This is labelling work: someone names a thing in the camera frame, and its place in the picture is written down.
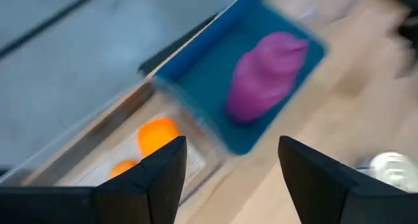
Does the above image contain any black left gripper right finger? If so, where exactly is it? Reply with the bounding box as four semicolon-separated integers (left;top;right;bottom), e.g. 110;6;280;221
278;135;418;224

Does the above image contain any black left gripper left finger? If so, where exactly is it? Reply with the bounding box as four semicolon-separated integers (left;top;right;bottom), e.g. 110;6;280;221
0;135;187;224

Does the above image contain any oblong orange toy fruit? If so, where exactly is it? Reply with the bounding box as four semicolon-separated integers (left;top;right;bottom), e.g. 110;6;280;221
109;159;140;180

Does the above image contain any round yellow-orange toy fruit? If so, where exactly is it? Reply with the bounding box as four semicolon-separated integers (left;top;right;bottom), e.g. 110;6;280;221
136;117;181;159

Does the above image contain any pull-tab tin can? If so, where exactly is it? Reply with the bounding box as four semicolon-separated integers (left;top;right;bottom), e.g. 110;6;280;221
355;151;418;195

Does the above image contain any purple squat water bottle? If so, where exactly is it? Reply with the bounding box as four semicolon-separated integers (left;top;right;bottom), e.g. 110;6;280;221
225;31;310;125

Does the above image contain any clear plastic container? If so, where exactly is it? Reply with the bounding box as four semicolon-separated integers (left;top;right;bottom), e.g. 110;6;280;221
0;82;229;205

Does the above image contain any teal plastic bin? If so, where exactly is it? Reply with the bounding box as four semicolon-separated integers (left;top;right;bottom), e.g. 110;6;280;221
152;0;327;156

